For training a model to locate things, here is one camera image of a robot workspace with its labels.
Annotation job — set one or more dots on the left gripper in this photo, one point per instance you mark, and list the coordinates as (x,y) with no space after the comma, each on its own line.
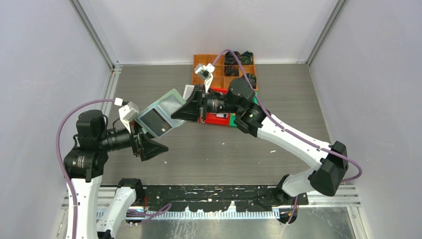
(146,147)

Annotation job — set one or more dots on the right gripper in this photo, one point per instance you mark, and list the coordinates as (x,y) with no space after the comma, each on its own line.
(191,110)

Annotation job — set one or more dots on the red plastic bin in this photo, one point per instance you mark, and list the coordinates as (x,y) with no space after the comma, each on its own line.
(218,119)

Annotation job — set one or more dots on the black card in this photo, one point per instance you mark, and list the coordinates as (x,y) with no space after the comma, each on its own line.
(155,122)

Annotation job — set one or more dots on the green card holder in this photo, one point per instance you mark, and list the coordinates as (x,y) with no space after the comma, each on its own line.
(166,105)

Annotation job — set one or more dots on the green plastic bin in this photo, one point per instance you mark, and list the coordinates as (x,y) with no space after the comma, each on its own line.
(232,115)

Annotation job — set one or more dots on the white plastic bin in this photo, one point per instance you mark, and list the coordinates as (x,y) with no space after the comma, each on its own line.
(188,91)

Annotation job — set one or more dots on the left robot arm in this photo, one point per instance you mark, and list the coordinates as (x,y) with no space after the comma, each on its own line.
(84,166)

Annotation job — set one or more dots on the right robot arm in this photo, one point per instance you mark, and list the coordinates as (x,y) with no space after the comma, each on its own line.
(327,162)

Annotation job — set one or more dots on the orange compartment tray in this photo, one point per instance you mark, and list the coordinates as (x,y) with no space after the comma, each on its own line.
(219,80)

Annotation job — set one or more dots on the dark rolled item middle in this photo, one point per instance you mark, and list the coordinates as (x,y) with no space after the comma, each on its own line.
(231,71)

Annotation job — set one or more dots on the black rolled item top-left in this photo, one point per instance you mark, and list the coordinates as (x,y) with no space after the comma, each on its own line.
(229,58)

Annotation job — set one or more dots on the dark green rolled item bottom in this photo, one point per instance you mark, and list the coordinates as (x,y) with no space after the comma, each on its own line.
(252,80)

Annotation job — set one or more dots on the dark green rolled item top-right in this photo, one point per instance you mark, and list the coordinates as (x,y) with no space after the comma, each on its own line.
(246,58)

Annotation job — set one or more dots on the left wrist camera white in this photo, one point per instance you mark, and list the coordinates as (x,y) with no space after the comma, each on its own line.
(127,112)

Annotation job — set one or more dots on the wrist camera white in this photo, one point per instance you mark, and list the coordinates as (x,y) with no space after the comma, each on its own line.
(205,72)
(127,112)

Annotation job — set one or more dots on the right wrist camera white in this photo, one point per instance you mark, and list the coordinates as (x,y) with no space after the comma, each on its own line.
(205,72)

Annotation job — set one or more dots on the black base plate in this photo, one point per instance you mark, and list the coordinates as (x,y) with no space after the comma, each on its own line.
(209,198)

